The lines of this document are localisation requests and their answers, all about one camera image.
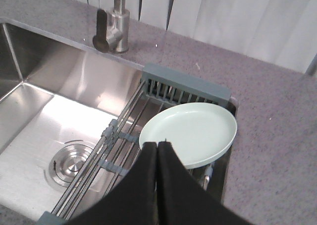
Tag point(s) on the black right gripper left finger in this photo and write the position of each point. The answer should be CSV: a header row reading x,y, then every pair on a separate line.
x,y
131,202

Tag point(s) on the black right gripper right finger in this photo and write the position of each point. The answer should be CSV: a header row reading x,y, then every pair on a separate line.
x,y
181,200

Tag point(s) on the light green round plate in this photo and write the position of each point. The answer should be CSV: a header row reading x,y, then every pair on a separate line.
x,y
200,133

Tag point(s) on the stainless steel faucet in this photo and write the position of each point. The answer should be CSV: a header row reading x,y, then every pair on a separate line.
x,y
112,28

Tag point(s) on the roll-up dish drying rack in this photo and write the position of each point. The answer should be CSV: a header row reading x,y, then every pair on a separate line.
x,y
160,88

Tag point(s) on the round steel sink drain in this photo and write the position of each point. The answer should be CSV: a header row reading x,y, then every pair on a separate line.
x,y
66,163

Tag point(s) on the stainless steel sink basin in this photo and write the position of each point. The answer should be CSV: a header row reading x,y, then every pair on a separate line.
x,y
52,92

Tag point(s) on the white pleated curtain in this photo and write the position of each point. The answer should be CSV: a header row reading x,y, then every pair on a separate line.
x,y
282,32

